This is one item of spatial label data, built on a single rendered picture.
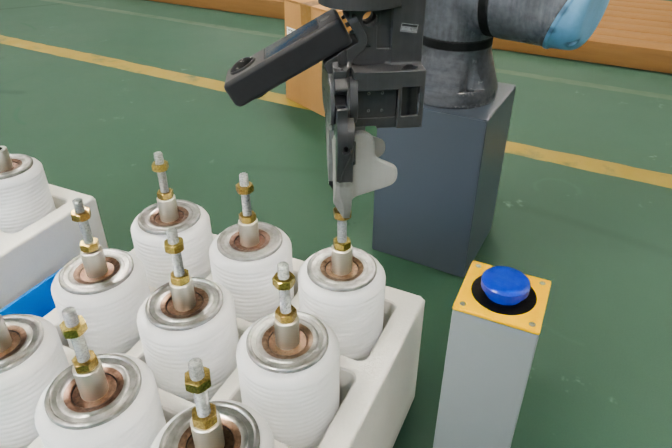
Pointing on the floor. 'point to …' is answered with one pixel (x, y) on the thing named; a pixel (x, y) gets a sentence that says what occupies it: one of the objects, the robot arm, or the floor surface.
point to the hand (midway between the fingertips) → (336, 195)
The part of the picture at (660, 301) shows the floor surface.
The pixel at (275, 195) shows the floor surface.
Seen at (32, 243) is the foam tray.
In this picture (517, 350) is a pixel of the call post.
